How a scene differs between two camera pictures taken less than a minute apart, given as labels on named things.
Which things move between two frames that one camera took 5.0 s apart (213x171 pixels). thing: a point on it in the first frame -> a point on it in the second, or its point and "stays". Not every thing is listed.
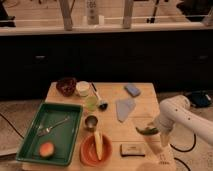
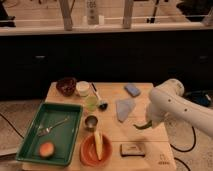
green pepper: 148,131 -> 149,124
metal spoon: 47,130 stays
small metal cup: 91,122 stays
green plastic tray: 63,137 stays
